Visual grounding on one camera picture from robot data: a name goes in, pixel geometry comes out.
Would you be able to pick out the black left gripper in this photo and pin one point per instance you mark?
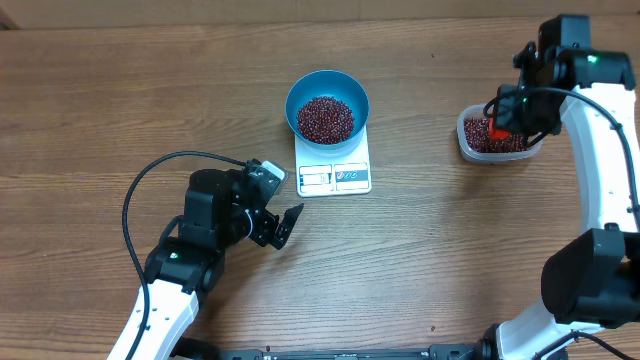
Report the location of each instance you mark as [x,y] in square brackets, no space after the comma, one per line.
[263,230]

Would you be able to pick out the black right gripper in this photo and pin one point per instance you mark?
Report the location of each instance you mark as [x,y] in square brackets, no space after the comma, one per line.
[553,127]

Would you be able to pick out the red scoop with blue handle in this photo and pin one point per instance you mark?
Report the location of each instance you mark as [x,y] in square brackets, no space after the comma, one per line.
[496,134]

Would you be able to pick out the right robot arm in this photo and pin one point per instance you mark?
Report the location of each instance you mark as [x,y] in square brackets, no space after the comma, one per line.
[591,284]

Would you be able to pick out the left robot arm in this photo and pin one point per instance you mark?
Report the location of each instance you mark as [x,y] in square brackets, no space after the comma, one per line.
[221,208]

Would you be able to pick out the white digital kitchen scale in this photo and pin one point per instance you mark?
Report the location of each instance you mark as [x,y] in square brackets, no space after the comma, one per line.
[333,172]

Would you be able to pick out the red beans in bowl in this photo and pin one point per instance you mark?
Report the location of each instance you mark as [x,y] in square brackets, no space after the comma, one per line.
[325,120]

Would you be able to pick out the blue metal bowl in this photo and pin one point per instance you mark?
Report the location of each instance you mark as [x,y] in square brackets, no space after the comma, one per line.
[331,83]

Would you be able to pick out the clear plastic container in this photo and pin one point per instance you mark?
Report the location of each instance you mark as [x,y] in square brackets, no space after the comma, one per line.
[473,156]

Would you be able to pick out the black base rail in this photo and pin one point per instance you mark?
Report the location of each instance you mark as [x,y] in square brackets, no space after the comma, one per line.
[484,349]

